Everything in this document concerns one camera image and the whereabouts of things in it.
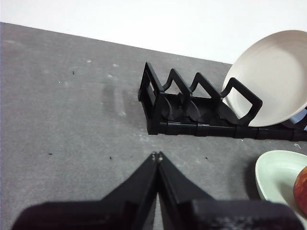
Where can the red yellow apple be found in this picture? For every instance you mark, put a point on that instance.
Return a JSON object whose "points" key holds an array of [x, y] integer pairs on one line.
{"points": [[301, 191]]}

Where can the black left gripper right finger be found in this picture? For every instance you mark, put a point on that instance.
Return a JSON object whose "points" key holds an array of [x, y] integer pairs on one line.
{"points": [[227, 215]]}

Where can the green plate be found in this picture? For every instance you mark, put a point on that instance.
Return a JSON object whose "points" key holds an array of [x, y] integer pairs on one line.
{"points": [[273, 175]]}

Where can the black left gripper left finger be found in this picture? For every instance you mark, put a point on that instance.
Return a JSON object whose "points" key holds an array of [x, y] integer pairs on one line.
{"points": [[96, 213]]}

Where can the black plate rack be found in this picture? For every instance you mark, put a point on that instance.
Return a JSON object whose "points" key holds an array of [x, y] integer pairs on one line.
{"points": [[192, 127]]}

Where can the beige plate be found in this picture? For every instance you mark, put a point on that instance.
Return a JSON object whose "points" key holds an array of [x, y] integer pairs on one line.
{"points": [[271, 79]]}

